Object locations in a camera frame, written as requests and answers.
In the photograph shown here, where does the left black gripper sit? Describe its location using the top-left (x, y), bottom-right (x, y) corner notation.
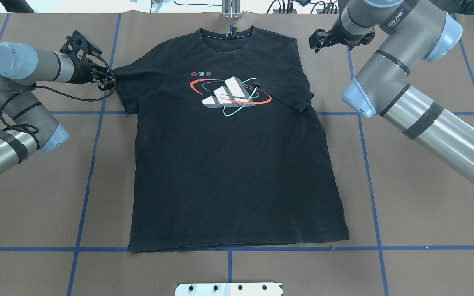
top-left (71, 56), bottom-right (115, 90)

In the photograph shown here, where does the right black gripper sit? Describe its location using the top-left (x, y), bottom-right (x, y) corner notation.
top-left (309, 23), bottom-right (376, 53)

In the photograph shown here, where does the black graphic t-shirt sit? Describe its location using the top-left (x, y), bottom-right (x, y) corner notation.
top-left (113, 26), bottom-right (349, 252)

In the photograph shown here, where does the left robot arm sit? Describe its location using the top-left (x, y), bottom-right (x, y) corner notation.
top-left (0, 37), bottom-right (117, 174)

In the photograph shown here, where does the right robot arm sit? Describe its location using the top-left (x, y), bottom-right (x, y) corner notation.
top-left (309, 0), bottom-right (474, 184)

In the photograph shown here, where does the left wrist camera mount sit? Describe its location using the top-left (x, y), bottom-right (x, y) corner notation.
top-left (60, 30), bottom-right (102, 58)

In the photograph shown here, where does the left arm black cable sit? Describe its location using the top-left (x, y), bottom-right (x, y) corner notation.
top-left (0, 53), bottom-right (117, 134)

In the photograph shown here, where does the aluminium profile post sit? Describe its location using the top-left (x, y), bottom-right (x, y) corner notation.
top-left (221, 0), bottom-right (242, 19)

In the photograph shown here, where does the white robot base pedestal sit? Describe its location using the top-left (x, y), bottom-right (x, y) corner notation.
top-left (174, 282), bottom-right (283, 296)

